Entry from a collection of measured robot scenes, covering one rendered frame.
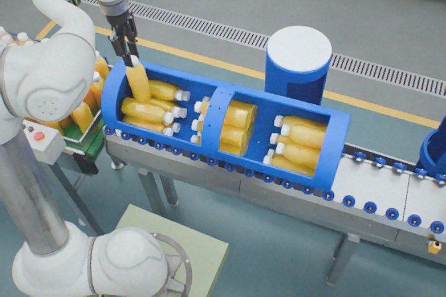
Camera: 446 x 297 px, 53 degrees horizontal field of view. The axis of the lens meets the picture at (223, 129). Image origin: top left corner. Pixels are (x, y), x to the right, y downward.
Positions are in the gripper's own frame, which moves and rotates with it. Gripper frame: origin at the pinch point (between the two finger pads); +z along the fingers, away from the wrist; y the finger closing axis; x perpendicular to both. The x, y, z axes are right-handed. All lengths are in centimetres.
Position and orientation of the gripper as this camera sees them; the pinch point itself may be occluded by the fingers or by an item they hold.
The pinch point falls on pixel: (130, 54)
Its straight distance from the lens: 158.3
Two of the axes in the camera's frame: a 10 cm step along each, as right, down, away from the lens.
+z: 0.5, 5.6, 8.2
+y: 3.5, -7.8, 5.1
